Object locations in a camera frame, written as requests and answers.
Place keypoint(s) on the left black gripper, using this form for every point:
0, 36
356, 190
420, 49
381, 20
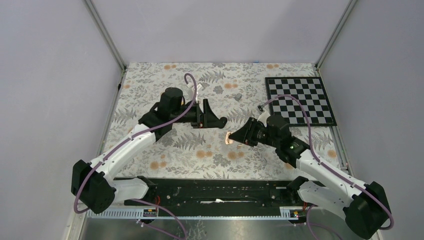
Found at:
207, 118

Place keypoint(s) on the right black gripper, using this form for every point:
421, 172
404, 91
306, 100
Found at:
246, 135

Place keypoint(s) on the pink earbud charging case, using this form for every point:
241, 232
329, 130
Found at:
227, 139

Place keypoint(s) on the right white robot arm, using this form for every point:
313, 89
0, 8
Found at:
364, 207

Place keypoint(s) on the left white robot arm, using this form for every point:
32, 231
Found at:
93, 182

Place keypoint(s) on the small grey block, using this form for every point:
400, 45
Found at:
238, 97

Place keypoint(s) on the floral table mat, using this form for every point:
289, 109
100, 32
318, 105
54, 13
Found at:
185, 152

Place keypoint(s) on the black white checkerboard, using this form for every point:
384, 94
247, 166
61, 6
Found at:
291, 95

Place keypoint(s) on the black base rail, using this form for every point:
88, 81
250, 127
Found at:
222, 197

